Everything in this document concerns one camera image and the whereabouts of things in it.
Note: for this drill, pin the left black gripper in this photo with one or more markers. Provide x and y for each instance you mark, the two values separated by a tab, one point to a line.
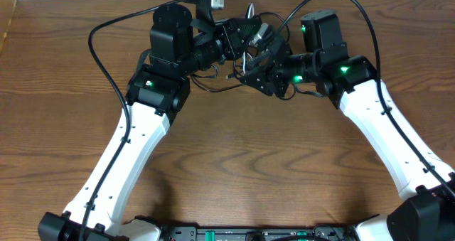
228	43

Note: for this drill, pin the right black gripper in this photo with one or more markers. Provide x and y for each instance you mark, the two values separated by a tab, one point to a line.
269	77

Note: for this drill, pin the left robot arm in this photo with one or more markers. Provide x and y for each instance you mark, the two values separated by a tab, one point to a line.
182	43

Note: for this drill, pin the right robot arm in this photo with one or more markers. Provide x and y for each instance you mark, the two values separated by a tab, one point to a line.
423	181

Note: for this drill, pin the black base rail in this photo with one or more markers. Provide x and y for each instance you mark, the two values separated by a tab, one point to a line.
193	232

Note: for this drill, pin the cardboard panel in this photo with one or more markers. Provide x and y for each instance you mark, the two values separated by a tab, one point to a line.
7	8

